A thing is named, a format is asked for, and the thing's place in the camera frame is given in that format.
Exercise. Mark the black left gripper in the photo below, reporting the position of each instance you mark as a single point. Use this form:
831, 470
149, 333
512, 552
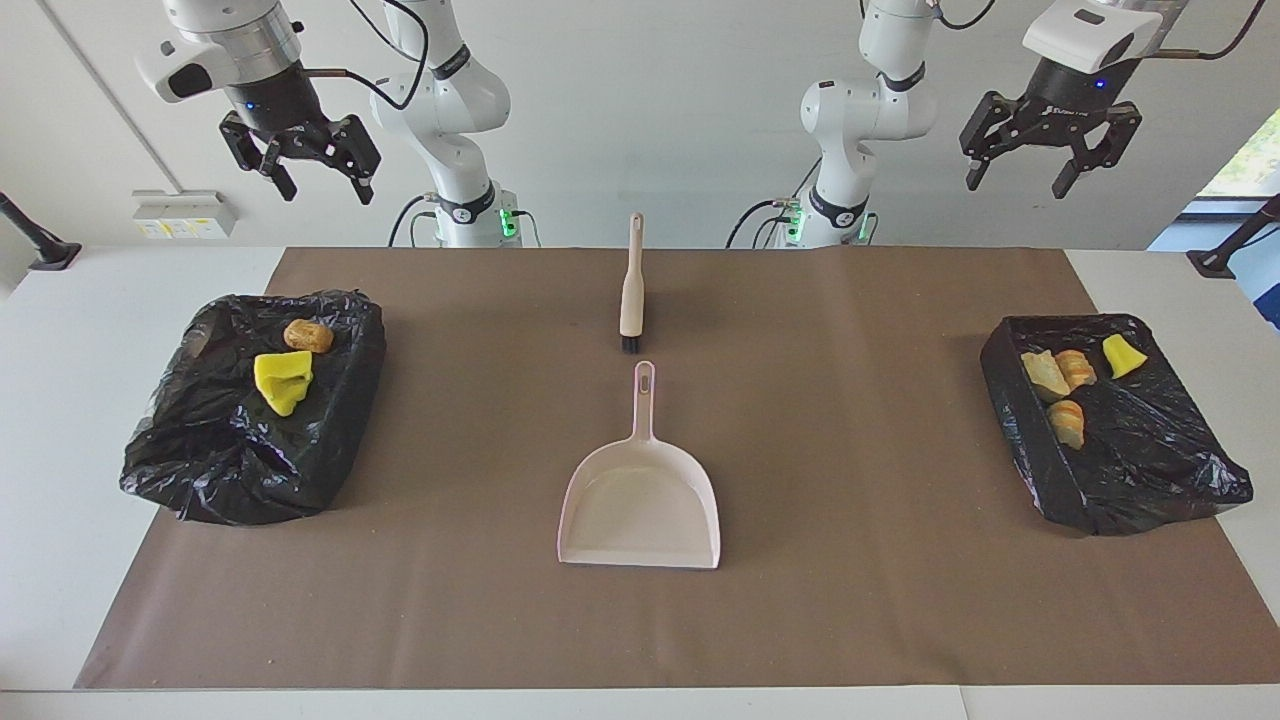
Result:
1068, 108

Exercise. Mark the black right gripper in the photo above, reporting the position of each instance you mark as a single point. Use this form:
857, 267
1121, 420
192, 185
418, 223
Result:
293, 112

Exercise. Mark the small yellow sponge wedge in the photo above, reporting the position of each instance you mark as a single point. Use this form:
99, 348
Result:
1122, 356

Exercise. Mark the notched yellow sponge piece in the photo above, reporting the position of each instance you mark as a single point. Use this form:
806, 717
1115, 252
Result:
288, 402

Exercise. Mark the beige hand brush black bristles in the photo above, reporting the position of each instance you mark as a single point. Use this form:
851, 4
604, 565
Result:
632, 290

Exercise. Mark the beige plastic dustpan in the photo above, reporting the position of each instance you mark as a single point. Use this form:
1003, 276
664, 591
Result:
640, 505

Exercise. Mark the crumpled black bag lined bin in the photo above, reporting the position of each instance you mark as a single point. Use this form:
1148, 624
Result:
230, 460

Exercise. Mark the smooth black bag lined bin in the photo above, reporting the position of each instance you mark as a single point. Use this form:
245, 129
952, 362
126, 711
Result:
1150, 460

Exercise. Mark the brown paper table mat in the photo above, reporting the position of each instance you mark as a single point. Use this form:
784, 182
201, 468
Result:
640, 620

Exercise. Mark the white wall outlet box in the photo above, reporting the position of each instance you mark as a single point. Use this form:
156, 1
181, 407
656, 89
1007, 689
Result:
185, 213

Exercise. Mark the black camera stand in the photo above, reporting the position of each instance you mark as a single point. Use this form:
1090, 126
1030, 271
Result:
50, 255
1215, 262

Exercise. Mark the window with dark frame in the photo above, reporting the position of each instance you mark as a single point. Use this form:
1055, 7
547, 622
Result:
1255, 160

